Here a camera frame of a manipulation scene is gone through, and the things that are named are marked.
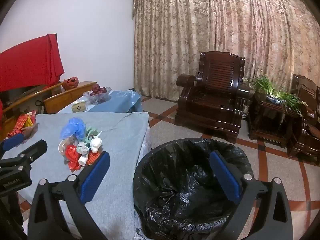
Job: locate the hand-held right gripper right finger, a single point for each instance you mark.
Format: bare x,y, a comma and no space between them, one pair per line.
225,177

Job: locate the white paper cup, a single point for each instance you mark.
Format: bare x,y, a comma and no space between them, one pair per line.
61,150

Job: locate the clear plastic wrapper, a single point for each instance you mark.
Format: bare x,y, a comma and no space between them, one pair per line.
81,147

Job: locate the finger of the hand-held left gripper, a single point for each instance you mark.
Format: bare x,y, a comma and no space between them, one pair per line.
13,141
35,150

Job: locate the blue tablecloth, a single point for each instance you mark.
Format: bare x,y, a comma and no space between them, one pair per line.
117,102

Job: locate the potted green plant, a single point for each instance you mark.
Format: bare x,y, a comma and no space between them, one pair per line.
273,99

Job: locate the red cloth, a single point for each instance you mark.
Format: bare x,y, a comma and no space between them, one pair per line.
27,62

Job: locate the light wooden chair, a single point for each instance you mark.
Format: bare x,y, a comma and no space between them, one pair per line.
72,93
15,105

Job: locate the grey tablecloth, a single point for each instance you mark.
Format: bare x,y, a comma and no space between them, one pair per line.
120,135

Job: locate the red wrapper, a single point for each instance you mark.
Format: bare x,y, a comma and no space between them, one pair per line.
71,155

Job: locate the trash bin with black liner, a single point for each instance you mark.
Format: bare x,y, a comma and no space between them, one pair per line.
180,185

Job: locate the dark wooden side table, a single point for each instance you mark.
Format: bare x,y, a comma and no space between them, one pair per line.
270,127

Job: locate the green paper scrap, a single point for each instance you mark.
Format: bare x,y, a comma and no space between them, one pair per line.
88,133

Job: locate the dark wooden armchair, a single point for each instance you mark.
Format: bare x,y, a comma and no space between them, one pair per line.
306,130
215,97

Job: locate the red apple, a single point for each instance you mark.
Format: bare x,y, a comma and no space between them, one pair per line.
95,88
103,90

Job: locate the orange foam fruit net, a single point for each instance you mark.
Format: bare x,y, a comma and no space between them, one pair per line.
92,158

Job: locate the pile of red snack packets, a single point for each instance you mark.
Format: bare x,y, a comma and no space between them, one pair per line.
22,123

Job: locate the tissue box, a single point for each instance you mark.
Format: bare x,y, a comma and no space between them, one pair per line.
79,107

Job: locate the white tissue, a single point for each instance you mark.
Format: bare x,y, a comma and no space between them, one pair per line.
96,143

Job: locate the red plastic bag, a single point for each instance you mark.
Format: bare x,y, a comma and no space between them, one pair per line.
70,83

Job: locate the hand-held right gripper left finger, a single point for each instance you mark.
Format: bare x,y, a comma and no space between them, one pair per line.
95,177

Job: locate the beige patterned curtain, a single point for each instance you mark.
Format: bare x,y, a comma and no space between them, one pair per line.
200,25

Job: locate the glass fruit bowl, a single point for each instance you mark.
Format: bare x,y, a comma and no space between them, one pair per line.
100,97

